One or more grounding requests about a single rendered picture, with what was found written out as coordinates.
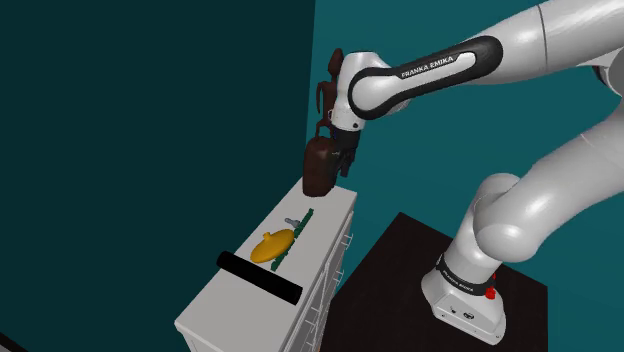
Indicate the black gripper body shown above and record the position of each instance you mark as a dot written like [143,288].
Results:
[348,140]

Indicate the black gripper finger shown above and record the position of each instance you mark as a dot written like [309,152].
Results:
[347,164]

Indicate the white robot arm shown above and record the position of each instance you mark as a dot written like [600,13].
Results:
[526,214]

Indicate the green long strip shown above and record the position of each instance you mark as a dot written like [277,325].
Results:
[301,225]

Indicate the small grey object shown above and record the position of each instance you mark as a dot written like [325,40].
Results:
[292,222]

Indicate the yellow round lid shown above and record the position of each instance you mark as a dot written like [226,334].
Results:
[272,246]

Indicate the black robot stand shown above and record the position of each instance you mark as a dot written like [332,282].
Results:
[390,292]

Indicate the black cylinder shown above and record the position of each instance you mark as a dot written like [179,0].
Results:
[261,279]

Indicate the white chest of drawers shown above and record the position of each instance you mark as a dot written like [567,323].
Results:
[244,307]

